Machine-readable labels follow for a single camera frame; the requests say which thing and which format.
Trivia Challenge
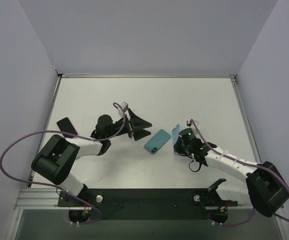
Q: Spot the light blue phone case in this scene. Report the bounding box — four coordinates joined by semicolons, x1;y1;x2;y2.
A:
171;124;182;149

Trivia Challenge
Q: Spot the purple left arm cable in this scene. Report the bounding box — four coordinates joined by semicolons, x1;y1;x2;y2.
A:
0;101;130;225

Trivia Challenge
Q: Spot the phone in clear case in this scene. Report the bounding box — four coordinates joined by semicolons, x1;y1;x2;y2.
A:
56;117;78;139

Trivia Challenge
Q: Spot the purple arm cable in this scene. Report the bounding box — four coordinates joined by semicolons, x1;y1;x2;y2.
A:
0;101;130;225
189;118;289;227

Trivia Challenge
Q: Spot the teal phone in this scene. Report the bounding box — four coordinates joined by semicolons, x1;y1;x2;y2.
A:
144;129;171;155

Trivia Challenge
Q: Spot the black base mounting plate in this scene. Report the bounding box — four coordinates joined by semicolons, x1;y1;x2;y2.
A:
57;187;239;221

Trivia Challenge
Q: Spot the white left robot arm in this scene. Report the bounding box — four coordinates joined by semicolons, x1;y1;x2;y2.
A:
31;108;153;206

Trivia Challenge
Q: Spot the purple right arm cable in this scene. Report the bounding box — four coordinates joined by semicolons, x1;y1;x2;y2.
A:
189;118;289;227

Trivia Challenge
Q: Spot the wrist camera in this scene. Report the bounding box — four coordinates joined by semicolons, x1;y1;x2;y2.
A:
117;102;129;118
186;119;201;130

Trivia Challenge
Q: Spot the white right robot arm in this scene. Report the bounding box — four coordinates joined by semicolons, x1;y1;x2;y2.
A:
173;128;289;217

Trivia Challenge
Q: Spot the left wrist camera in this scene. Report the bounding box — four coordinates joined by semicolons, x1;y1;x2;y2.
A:
117;102;129;118

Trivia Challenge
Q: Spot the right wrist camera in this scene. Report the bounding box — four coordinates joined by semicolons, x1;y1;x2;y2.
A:
186;119;201;130

